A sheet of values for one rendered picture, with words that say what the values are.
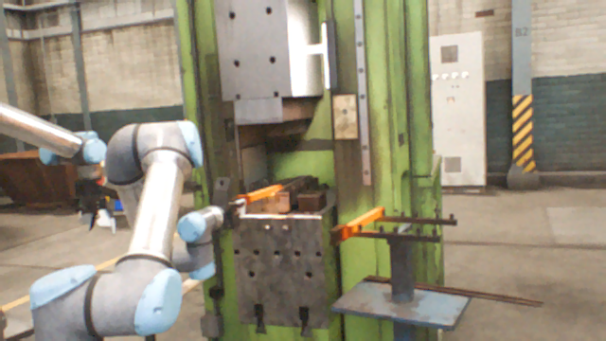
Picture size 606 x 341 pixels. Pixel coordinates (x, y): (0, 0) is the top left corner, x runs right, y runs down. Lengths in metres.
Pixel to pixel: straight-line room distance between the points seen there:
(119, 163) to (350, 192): 1.05
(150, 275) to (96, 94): 9.71
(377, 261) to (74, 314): 1.37
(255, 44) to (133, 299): 1.26
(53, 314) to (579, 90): 7.22
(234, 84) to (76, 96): 9.07
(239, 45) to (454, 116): 5.30
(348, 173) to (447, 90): 5.11
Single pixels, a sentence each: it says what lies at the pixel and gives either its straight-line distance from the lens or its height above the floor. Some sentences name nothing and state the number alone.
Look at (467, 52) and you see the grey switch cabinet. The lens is 7.08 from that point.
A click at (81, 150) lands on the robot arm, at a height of 1.24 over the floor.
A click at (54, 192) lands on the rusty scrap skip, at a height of 0.26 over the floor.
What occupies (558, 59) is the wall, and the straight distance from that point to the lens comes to 7.70.
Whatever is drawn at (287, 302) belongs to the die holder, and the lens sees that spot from 2.06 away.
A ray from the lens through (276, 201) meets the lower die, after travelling 2.02.
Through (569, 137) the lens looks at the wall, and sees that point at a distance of 7.74.
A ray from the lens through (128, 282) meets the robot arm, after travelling 1.00.
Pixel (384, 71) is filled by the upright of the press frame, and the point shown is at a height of 1.43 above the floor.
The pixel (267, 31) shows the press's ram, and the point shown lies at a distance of 1.99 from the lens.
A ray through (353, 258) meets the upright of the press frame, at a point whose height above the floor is 0.69.
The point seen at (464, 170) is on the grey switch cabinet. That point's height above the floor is 0.30.
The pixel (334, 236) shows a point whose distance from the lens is 1.52.
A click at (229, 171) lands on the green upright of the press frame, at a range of 2.24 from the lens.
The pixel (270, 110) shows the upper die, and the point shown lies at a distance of 1.98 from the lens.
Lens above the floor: 1.33
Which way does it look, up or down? 8 degrees down
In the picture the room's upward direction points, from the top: 4 degrees counter-clockwise
